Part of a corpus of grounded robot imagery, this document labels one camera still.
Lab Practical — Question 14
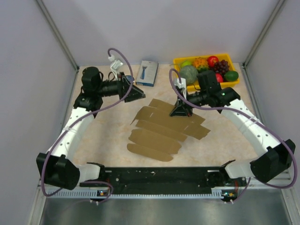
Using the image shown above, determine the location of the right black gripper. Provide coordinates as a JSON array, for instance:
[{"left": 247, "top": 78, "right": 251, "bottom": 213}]
[{"left": 169, "top": 90, "right": 209, "bottom": 117}]

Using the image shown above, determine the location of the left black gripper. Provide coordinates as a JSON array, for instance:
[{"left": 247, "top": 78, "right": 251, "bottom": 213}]
[{"left": 96, "top": 72, "right": 145, "bottom": 103}]

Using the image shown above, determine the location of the brown cardboard paper box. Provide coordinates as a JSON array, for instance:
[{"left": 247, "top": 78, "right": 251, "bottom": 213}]
[{"left": 127, "top": 98, "right": 210, "bottom": 162}]

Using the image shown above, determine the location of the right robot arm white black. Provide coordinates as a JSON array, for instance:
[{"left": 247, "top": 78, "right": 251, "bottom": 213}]
[{"left": 169, "top": 68, "right": 298, "bottom": 188}]

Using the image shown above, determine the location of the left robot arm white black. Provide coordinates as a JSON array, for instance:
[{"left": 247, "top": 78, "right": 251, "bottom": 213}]
[{"left": 36, "top": 67, "right": 146, "bottom": 190}]

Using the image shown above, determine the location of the yellow masking tape roll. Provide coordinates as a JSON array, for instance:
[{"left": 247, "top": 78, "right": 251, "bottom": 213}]
[{"left": 126, "top": 75, "right": 135, "bottom": 82}]

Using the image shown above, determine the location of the razor in blue package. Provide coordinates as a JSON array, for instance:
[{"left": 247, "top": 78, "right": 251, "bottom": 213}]
[{"left": 135, "top": 60, "right": 158, "bottom": 87}]

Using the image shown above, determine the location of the green round melon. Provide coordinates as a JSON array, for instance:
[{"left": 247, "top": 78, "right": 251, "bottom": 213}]
[{"left": 180, "top": 65, "right": 198, "bottom": 85}]

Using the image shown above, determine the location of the small green apple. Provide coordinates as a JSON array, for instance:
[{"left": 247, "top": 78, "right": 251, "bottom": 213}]
[{"left": 180, "top": 60, "right": 192, "bottom": 68}]

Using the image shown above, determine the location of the red apple front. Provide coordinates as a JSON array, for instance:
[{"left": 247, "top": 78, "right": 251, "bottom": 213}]
[{"left": 215, "top": 73, "right": 224, "bottom": 83}]

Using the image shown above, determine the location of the red apple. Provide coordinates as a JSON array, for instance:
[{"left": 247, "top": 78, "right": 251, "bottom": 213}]
[
  {"left": 215, "top": 73, "right": 224, "bottom": 83},
  {"left": 207, "top": 56, "right": 219, "bottom": 68}
]

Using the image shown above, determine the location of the red apple back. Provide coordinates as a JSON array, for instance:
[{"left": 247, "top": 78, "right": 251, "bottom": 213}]
[{"left": 207, "top": 56, "right": 219, "bottom": 68}]

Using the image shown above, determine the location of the dark purple grape bunch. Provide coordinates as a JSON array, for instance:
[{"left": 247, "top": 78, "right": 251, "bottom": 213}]
[{"left": 212, "top": 60, "right": 229, "bottom": 75}]

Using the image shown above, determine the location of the green avocado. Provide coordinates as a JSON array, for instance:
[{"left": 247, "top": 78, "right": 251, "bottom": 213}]
[{"left": 224, "top": 71, "right": 239, "bottom": 82}]

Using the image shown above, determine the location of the yellow plastic bin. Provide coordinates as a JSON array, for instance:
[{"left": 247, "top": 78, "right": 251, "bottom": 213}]
[{"left": 173, "top": 53, "right": 240, "bottom": 92}]

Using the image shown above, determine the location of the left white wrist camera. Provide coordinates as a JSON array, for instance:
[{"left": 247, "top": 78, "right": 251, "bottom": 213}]
[{"left": 108, "top": 55, "right": 124, "bottom": 76}]

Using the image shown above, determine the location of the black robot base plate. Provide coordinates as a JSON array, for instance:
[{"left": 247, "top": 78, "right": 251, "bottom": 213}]
[{"left": 80, "top": 166, "right": 246, "bottom": 195}]

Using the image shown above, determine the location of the grey slotted cable duct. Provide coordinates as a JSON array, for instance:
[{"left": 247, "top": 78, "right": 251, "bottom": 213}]
[{"left": 45, "top": 187, "right": 235, "bottom": 200}]

